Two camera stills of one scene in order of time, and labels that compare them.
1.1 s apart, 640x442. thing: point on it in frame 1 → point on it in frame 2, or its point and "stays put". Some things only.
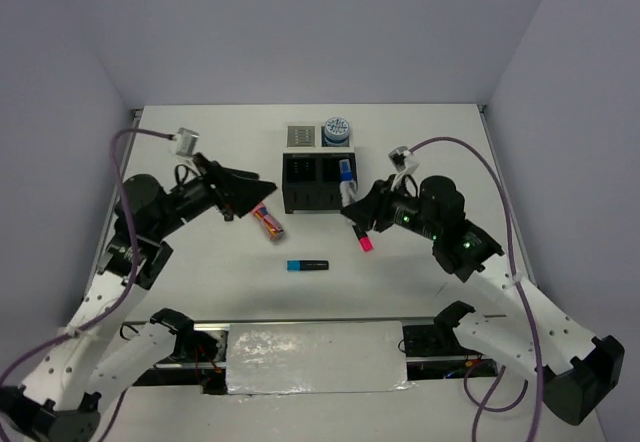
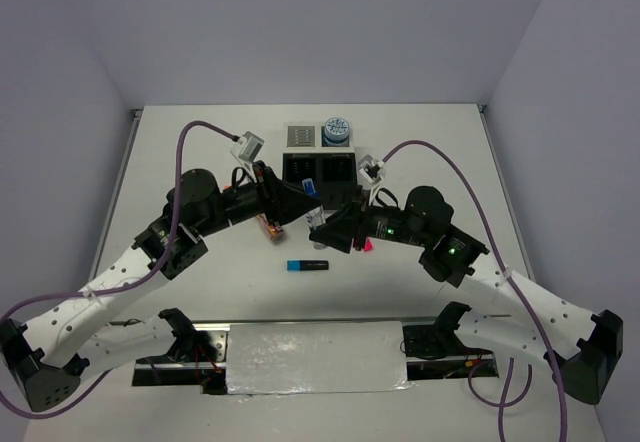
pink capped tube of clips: [270, 226] stays put
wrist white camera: [404, 160] → [371, 169]
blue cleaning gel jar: [336, 131] stays put
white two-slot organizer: [310, 137] stays put
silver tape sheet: [310, 357] stays put
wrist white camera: [184, 142] → [248, 149]
